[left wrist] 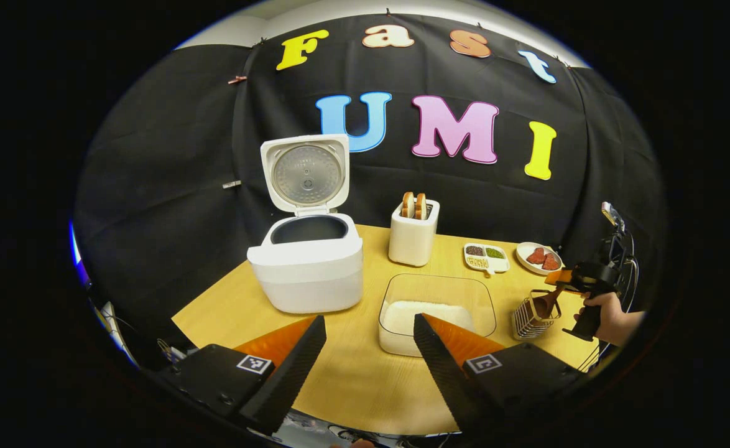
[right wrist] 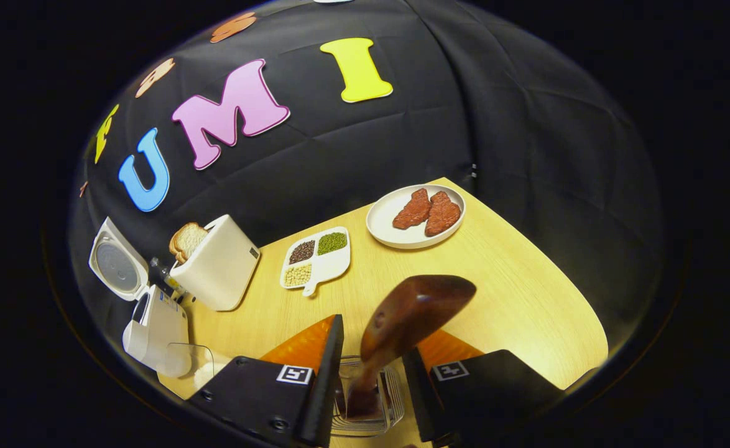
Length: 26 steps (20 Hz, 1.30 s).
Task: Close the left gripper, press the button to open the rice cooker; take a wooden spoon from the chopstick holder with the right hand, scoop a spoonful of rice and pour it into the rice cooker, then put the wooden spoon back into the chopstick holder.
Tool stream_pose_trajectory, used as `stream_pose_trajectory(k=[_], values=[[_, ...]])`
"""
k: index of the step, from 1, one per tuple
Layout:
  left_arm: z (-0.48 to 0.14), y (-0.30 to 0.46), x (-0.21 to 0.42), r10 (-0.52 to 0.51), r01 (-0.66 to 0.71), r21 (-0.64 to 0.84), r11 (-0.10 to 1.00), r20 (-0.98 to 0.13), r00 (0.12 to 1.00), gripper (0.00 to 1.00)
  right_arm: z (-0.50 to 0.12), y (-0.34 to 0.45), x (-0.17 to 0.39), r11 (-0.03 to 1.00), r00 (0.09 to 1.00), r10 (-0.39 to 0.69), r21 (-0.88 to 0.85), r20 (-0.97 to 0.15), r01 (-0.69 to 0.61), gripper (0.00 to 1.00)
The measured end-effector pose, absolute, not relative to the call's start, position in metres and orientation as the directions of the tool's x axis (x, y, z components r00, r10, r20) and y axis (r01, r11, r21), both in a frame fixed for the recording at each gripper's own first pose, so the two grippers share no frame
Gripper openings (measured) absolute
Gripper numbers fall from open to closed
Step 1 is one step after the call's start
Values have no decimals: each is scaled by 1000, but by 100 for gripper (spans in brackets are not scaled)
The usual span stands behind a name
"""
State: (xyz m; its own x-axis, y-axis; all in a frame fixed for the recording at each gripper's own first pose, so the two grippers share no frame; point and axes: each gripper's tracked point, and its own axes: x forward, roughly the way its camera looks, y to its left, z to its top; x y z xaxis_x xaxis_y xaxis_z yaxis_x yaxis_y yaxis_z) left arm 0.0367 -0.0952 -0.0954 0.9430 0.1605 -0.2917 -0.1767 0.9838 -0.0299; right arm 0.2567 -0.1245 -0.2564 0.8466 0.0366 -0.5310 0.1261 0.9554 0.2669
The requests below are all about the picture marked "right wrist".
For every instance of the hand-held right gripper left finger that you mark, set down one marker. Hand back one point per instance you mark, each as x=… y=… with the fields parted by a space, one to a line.
x=324 y=386

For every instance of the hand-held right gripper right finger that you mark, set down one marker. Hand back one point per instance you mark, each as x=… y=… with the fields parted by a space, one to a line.
x=420 y=398

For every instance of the brown wooden spoon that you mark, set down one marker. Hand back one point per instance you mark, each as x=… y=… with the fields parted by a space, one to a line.
x=415 y=305

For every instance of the white rice cooker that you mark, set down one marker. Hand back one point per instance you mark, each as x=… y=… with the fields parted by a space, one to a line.
x=160 y=330

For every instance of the yellow beans pile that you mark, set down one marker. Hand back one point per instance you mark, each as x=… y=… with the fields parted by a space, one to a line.
x=298 y=275

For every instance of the white divided dish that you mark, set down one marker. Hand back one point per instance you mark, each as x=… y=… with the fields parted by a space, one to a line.
x=334 y=264

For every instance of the brown beans pile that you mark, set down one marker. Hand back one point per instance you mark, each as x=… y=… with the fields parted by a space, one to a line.
x=301 y=252

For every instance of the green beans pile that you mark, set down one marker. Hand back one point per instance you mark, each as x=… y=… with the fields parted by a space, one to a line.
x=332 y=243

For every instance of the clear plastic container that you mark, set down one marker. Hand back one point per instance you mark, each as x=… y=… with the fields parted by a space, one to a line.
x=181 y=358

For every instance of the white toaster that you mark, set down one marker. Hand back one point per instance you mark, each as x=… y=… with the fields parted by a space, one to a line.
x=222 y=267

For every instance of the white round plate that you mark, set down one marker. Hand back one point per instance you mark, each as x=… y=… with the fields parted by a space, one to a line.
x=383 y=218

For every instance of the red meat slice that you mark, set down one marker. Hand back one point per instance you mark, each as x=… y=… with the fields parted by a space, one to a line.
x=443 y=214
x=413 y=210

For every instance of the clear plastic bottle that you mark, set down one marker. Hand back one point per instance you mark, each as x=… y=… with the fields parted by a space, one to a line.
x=167 y=279

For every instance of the bread slice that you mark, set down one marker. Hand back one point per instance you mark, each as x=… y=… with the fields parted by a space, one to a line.
x=177 y=252
x=191 y=238

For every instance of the black backdrop cloth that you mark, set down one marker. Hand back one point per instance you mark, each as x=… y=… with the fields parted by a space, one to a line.
x=495 y=124

